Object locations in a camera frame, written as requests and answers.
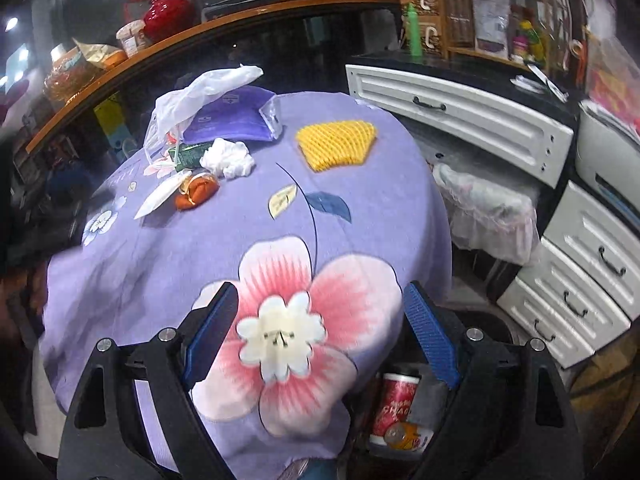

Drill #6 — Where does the red and white paper cup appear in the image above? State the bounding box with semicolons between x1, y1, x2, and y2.
369;367;436;456

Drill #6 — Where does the bin with white liner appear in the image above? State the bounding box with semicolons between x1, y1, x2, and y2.
432;160;543;267

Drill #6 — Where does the curved wooden counter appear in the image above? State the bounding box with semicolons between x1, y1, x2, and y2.
25;0;403;156

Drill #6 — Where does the purple plastic cup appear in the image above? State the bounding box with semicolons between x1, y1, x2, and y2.
182;86;283;143

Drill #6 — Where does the white tissue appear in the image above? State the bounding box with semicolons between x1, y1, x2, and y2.
200;137;256;180

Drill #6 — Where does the yellow foam fruit net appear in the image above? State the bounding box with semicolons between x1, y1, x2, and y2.
295;121;378;175

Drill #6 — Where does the red vase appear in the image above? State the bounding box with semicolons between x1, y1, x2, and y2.
125;0;196;43

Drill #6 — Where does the clear bag of pink items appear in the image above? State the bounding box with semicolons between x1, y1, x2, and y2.
587;25;640;126

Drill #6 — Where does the white plastic bag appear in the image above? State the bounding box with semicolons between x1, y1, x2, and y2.
142;64;264;161

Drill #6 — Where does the wooden shelf rack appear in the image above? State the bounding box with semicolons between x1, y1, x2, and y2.
437;0;561;68

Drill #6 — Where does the stack of brown boxes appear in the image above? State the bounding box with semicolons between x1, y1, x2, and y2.
397;0;446;58

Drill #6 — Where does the yellow box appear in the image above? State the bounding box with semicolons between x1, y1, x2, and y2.
92;92;131;136

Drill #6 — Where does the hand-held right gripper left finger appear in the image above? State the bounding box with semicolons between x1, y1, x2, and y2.
57;281;241;480

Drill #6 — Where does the white paper wrapper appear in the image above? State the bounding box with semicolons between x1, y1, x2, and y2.
134;170;193;220

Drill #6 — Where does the green bottle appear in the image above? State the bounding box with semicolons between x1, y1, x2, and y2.
404;2;425;56

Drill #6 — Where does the purple floral tablecloth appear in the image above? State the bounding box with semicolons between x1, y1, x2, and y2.
37;91;453;480

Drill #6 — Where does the green milk carton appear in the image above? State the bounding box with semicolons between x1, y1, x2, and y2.
167;142;213;168

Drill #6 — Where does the small labelled jar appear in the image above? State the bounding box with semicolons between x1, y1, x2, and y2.
116;20;148;57

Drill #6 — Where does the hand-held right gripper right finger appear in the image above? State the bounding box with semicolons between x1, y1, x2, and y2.
402;281;586;480

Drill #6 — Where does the white printer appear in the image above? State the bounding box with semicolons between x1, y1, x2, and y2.
574;100;640;206

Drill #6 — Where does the grey packet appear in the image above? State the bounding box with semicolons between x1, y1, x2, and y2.
410;377;448;426

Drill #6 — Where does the white drawer cabinet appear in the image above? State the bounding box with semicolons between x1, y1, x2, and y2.
497;180;640;368

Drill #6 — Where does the black trash bin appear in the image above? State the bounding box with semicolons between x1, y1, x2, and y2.
350;307;511;466

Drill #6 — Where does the gold snack bag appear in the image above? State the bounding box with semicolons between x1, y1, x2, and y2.
72;37;128;71

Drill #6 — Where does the orange foam fruit net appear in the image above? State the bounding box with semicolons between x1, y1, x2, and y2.
174;171;221;209

